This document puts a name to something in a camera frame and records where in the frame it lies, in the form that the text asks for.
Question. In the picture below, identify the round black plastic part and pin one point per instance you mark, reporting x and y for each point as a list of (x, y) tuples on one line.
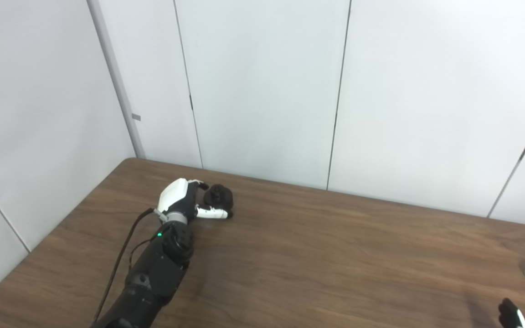
[(219, 197)]

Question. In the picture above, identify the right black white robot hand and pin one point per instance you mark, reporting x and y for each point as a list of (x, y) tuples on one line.
[(511, 316)]

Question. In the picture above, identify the gray wall corner post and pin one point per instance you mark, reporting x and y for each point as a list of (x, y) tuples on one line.
[(116, 82)]

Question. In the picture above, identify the small gray wall label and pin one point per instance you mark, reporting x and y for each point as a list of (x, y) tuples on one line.
[(136, 117)]

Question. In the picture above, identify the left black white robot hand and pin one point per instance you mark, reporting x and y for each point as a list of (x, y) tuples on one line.
[(176, 193)]

